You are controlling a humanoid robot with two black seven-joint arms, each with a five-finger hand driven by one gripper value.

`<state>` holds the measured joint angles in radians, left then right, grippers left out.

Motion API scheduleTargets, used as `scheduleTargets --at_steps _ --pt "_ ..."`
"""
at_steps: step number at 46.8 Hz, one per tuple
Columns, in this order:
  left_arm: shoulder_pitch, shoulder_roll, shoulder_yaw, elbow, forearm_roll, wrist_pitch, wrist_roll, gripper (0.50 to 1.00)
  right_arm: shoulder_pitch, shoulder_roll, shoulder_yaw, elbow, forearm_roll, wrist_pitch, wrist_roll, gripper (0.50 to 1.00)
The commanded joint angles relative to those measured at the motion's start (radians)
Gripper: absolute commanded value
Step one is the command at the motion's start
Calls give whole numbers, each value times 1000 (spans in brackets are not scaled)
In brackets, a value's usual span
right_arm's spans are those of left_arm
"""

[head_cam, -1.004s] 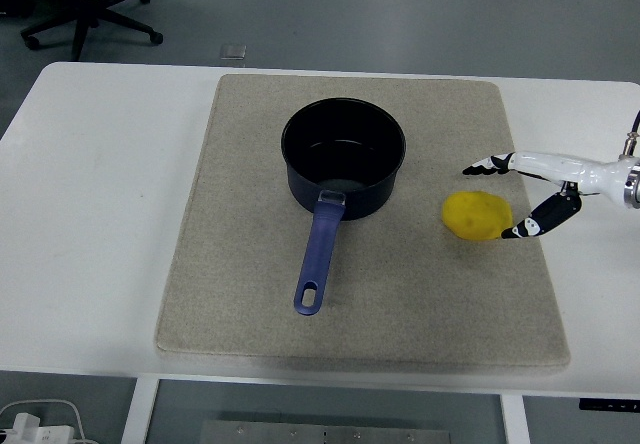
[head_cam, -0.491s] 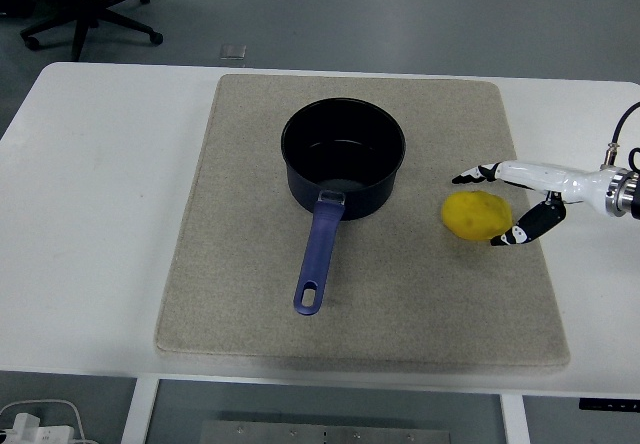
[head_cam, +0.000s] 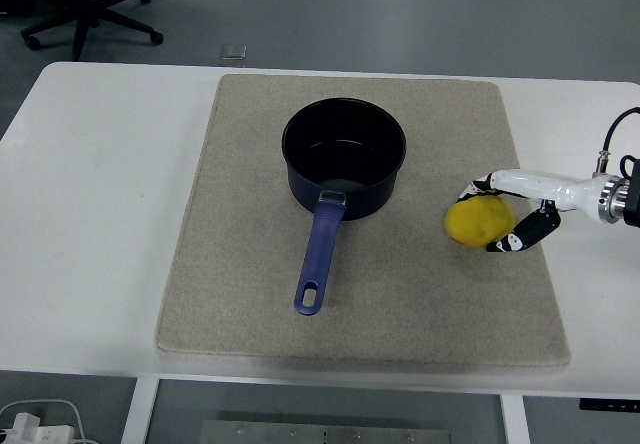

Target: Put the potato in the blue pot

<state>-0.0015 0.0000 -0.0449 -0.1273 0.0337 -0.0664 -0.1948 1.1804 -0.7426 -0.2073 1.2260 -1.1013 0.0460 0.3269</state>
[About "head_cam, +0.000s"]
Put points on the white table leg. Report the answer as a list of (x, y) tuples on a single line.
[(139, 414), (515, 421)]

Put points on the beige felt mat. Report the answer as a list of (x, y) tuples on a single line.
[(400, 289)]

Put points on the black table control panel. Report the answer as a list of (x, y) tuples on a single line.
[(610, 405)]

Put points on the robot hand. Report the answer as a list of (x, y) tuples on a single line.
[(550, 186)]

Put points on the grey metal plate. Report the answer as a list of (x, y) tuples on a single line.
[(325, 433)]

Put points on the white power strip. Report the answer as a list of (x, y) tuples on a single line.
[(35, 431)]

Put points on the black office chair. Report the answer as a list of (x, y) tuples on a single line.
[(82, 19)]

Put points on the silver floor socket plate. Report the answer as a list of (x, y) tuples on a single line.
[(233, 51)]

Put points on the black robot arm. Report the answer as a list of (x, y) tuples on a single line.
[(632, 194)]

